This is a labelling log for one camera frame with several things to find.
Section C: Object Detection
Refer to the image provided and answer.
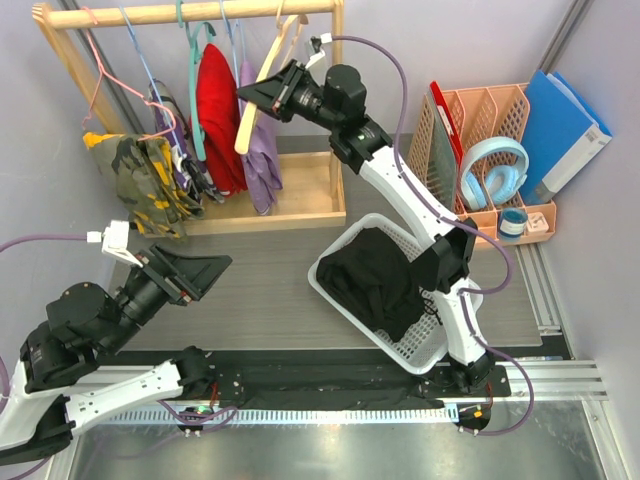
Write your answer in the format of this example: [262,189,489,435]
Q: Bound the beige wooden hanger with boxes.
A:
[233,0,310,156]

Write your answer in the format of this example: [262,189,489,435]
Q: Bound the black trousers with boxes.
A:
[316,227,425,342]

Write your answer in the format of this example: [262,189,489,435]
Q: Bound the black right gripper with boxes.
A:
[237,61,341,134]

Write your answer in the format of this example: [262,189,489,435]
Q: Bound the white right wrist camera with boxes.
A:
[305,33,333,71]

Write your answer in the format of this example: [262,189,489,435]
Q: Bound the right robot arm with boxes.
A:
[238,61,495,396]

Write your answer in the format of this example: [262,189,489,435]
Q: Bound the purple cable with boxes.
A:
[0,232,241,480]
[329,34,535,437]

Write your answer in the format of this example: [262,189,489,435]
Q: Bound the red garment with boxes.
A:
[196,44,247,197]

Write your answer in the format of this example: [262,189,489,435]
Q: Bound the wooden clothes rack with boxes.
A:
[32,1,346,236]

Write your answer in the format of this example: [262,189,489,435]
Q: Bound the small white box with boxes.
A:
[526,212,549,235]

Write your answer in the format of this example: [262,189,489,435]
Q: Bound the peach plastic file organizer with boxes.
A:
[408,81,557,245]

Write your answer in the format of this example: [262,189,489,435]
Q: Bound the teal plastic hanger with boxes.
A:
[176,0,216,163]

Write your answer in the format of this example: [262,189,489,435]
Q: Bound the red folder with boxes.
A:
[429,81,464,167]

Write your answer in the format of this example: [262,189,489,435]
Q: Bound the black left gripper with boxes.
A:
[103,242,234,354]

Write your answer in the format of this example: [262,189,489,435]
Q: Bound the pink wire hanger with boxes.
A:
[80,5,177,141]

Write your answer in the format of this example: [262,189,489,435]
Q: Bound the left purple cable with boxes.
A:
[0,232,241,480]

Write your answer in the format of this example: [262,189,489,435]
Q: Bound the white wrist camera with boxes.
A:
[86,220,142,267]
[305,33,333,71]

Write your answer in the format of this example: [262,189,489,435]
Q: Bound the blue binder folder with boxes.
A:
[519,70,612,205]

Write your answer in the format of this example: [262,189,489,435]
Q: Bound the light blue wire hanger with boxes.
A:
[219,1,246,88]

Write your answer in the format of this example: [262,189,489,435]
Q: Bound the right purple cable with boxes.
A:
[329,34,535,437]

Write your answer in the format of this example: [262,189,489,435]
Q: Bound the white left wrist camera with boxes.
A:
[86,220,142,267]

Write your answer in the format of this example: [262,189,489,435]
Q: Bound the light blue headphones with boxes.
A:
[459,136,529,211]

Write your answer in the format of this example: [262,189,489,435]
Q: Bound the camouflage garment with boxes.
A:
[82,132,204,239]

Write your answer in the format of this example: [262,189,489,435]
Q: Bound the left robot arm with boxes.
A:
[1,244,232,465]

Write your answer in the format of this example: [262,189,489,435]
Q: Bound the blue tape roll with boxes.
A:
[497,207,528,242]

